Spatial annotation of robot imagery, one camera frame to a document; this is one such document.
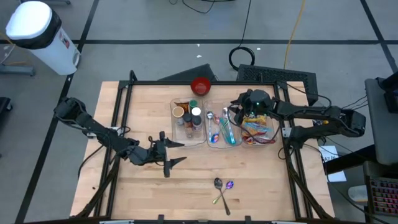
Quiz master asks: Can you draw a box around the white computer mouse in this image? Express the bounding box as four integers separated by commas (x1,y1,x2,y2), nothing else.
347,185,369,203

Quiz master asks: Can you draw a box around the black electronic device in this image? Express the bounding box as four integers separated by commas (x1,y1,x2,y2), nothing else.
376,71,398,114

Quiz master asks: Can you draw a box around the white trash can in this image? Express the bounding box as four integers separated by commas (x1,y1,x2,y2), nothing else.
5,0,81,76

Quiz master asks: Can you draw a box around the white paper sheet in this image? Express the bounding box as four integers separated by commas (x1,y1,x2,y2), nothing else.
317,145,348,183

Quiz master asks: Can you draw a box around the brown taco mix packet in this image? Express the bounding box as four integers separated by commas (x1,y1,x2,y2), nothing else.
174,101,190,113

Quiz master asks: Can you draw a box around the black spoon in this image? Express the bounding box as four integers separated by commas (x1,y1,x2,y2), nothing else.
213,177,231,216

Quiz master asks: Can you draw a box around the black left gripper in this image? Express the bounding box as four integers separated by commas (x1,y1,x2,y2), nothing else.
136,130,188,179

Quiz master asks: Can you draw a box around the black wheeled base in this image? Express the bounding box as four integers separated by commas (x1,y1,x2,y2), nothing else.
0,96,13,113

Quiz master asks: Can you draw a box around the clear plastic bin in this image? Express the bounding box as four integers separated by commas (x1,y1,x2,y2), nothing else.
169,97,208,147
239,102,280,147
203,98,244,149

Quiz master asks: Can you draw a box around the tan-lid spice jar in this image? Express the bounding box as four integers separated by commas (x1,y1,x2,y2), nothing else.
172,106,185,125

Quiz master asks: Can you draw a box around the black desk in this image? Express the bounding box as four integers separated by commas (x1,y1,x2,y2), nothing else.
323,144,398,224

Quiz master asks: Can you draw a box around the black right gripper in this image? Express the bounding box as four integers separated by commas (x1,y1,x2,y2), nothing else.
231,89,276,126

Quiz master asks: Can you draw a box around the blue ramen packet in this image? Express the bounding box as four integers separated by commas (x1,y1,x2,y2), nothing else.
242,122,274,133

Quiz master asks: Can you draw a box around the spoon teal white patterned handle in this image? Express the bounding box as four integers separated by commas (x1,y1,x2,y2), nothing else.
221,107,236,146

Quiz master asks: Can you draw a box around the iridescent spoon blue handle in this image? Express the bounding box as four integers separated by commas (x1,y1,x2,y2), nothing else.
210,124,221,144

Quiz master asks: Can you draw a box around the black flat panel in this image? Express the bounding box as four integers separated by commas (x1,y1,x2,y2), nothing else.
157,63,218,82

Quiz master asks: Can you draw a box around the yellow cable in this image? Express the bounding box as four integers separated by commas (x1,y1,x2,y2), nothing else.
282,0,307,70

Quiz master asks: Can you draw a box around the purple-label jar black lid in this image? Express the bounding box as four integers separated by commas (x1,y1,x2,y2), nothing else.
192,115,203,133

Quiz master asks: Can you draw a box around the red ramen packet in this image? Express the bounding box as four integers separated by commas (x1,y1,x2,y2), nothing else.
242,132,277,146

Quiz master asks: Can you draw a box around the grey metal base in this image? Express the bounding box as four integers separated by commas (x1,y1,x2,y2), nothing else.
0,63,37,77

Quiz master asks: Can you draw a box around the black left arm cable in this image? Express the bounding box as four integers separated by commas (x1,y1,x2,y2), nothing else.
115,126,133,138

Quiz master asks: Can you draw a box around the red lacquer bowl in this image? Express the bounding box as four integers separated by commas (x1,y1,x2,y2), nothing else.
190,77,212,96

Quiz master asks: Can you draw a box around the silver spoon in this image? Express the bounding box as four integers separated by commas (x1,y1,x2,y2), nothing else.
206,111,215,141

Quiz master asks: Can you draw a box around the purple-bowled iridescent spoon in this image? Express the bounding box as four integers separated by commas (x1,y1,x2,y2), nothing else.
212,180,234,205

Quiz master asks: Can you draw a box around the backlit keyboard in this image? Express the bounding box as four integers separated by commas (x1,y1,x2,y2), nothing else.
368,177,398,217

